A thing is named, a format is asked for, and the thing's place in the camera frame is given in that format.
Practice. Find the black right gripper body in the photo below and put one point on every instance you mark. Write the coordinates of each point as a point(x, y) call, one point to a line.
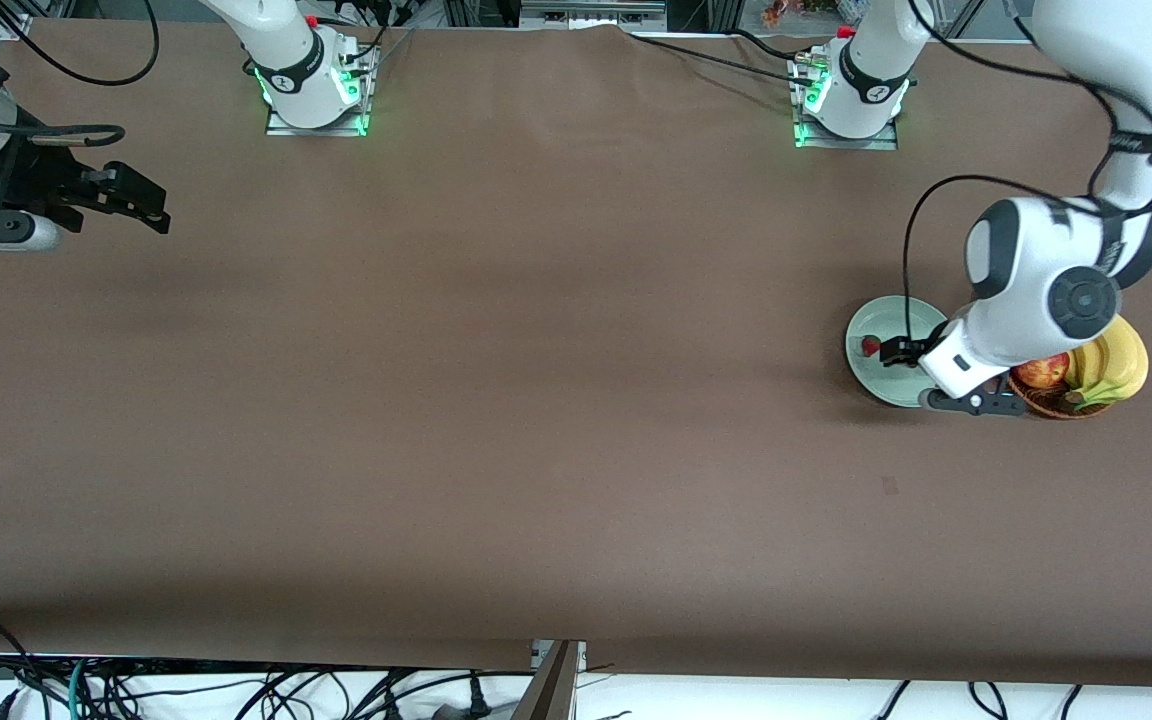
point(44, 178)

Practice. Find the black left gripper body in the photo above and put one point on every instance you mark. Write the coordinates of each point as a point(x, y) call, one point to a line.
point(902, 351)

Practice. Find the red strawberry with green leaves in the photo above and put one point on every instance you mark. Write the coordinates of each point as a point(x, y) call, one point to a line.
point(871, 346)

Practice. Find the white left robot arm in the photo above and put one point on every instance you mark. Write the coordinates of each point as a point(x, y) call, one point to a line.
point(1026, 270)

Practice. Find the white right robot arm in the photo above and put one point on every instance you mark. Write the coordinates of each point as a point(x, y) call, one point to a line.
point(291, 60)

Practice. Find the pale green round plate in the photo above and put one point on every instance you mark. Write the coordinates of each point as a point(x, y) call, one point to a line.
point(876, 320)

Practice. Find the red yellow apple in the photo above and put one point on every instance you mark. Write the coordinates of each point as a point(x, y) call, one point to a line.
point(1046, 374)

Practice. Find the brown wicker basket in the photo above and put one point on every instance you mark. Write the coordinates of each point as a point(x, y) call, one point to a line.
point(1046, 405)

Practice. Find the yellow banana bunch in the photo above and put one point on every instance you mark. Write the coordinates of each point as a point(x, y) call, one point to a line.
point(1121, 365)

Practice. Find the brown table cover sheet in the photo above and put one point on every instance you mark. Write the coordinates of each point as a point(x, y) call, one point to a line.
point(576, 500)

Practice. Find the grey background equipment box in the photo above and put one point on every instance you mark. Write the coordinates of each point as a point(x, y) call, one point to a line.
point(591, 14)

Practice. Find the aluminium frame profile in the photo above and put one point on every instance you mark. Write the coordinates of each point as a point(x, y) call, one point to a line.
point(14, 25)

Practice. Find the brown metal post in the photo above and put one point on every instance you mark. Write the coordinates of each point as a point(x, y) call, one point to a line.
point(551, 690)

